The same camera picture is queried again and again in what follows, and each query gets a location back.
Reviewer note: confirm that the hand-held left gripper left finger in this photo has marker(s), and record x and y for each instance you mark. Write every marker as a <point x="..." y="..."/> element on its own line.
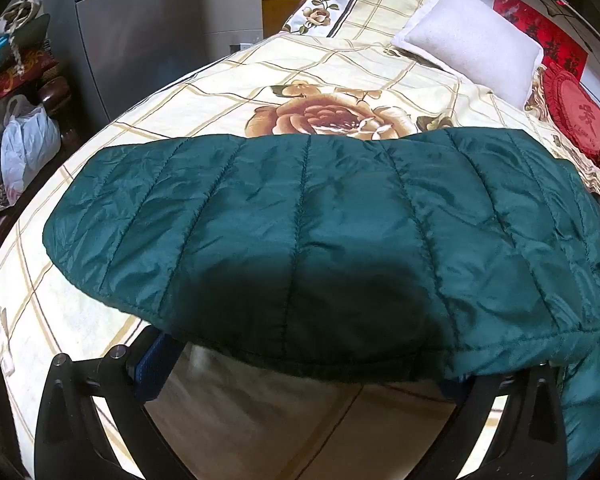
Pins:
<point x="152" y="370"/>

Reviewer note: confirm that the floral checked bed sheet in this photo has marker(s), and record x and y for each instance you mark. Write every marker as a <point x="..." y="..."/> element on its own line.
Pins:
<point x="205" y="100"/>

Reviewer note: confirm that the white pillow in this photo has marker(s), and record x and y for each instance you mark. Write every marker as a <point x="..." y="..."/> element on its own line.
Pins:
<point x="470" y="40"/>

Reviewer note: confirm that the grey wardrobe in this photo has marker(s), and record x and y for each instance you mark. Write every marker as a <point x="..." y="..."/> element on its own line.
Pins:
<point x="130" y="35"/>

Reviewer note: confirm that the black wall television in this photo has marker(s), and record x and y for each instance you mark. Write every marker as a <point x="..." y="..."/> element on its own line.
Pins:
<point x="566" y="4"/>

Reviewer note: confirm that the wall socket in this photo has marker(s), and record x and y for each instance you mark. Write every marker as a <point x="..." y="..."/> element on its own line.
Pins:
<point x="245" y="46"/>

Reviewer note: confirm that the pile of folded textiles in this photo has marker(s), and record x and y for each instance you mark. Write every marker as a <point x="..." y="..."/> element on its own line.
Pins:
<point x="15" y="55"/>

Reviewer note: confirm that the red round cushion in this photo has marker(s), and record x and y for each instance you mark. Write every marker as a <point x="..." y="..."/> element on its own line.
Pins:
<point x="575" y="110"/>

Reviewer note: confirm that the orange wooden door frame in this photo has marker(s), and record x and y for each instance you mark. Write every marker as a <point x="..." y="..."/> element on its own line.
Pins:
<point x="290" y="10"/>

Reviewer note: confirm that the green quilted jacket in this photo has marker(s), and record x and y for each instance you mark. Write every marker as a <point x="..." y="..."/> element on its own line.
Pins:
<point x="305" y="235"/>

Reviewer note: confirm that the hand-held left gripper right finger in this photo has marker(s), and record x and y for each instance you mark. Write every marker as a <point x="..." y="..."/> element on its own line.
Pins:
<point x="480" y="410"/>

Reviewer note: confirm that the folded floral quilt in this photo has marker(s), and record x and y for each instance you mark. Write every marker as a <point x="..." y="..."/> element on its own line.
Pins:
<point x="370" y="5"/>

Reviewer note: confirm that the white plastic bag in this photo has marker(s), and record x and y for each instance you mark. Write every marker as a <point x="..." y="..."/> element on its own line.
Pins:
<point x="30" y="145"/>

